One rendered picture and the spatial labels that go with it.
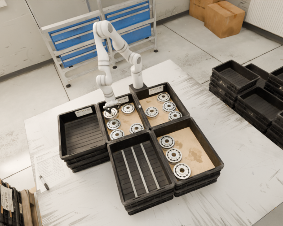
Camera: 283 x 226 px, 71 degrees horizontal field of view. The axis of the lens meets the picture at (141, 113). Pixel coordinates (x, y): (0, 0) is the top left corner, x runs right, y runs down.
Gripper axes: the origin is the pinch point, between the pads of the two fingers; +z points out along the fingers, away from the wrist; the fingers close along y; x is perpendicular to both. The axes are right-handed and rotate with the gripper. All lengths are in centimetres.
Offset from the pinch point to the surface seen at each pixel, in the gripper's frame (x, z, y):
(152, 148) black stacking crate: 36.8, 5.8, -17.1
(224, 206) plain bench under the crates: 81, 19, -46
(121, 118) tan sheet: 3.1, 5.6, -4.2
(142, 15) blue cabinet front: -199, 18, -82
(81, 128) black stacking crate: 1.7, 5.7, 27.0
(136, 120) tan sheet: 9.4, 5.6, -14.1
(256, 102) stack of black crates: -4, 51, -146
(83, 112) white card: -9.0, 0.0, 23.1
